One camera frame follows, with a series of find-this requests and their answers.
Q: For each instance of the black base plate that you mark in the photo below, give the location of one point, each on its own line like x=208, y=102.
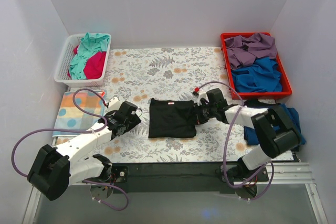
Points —
x=170, y=177

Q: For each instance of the magenta t-shirt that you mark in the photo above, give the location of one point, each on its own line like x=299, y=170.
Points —
x=87, y=63

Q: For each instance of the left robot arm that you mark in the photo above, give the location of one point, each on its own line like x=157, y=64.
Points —
x=56, y=168

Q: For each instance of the black t-shirt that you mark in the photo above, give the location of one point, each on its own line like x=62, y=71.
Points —
x=175, y=119

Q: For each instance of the purple t-shirt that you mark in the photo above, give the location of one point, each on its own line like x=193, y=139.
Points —
x=244, y=51

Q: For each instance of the colourful checked towel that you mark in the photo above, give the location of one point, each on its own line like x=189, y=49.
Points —
x=70, y=115

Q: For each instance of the blue t-shirt in bin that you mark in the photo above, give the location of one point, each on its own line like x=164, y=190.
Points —
x=262, y=76

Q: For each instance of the floral patterned table mat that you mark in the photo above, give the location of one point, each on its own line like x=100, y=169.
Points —
x=138, y=75

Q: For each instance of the teal t-shirt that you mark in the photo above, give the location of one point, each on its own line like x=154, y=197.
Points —
x=96, y=39

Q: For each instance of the folded blue t-shirt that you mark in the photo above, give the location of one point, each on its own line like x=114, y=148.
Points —
x=250, y=135

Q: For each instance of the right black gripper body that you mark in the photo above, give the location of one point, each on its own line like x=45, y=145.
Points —
x=200, y=114

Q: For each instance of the aluminium rail frame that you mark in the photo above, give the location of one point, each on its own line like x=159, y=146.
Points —
x=285, y=193

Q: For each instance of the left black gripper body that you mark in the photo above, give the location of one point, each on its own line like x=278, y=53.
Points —
x=130, y=123

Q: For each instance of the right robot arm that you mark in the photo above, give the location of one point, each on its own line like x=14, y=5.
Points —
x=275, y=130

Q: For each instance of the white plastic basket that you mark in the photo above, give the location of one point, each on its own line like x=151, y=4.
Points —
x=66, y=56

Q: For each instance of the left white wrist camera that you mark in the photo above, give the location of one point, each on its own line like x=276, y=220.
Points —
x=113, y=104

